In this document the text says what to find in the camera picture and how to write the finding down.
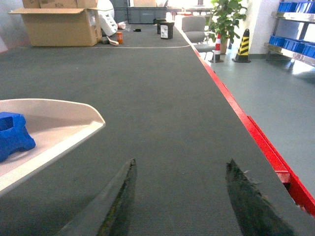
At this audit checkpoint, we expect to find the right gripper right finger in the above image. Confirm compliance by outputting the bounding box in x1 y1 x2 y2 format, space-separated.
225 159 295 236

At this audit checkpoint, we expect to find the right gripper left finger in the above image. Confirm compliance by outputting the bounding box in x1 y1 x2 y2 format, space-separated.
57 159 137 236

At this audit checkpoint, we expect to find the beige plastic dustpan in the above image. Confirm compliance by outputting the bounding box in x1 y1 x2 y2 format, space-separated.
0 98 106 195

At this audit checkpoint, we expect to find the blue plastic part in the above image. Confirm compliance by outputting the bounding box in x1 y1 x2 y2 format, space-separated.
0 112 36 162

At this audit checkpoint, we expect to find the steel shelf rack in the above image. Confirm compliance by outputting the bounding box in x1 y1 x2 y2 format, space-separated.
264 0 315 67

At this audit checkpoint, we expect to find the red framed work table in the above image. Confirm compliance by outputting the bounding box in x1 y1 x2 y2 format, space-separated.
0 25 315 236

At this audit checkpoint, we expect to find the yellow black traffic cone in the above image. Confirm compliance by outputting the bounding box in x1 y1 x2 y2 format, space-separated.
232 29 250 63

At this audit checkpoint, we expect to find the red white traffic cone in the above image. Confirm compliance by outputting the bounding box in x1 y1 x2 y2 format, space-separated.
210 34 223 63

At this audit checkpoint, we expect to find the orange bottle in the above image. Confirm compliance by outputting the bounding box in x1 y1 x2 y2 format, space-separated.
117 31 124 44

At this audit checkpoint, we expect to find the green potted plant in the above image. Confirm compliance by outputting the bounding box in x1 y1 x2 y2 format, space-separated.
208 0 247 54

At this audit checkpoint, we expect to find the black box with label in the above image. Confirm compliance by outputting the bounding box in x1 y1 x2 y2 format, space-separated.
160 22 175 39

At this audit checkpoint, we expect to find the grey office chair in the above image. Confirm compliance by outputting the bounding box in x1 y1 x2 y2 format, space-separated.
182 15 215 54

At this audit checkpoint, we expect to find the large cardboard box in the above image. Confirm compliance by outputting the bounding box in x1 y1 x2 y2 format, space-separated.
9 0 101 47

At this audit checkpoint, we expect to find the grey plastic crate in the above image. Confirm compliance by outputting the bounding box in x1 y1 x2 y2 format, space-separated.
127 7 167 24

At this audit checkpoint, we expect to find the white foam packaging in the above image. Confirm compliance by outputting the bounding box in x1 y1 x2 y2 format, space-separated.
97 0 118 36

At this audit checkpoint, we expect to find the wooden handled brush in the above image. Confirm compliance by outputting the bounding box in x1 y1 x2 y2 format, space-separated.
101 36 119 46

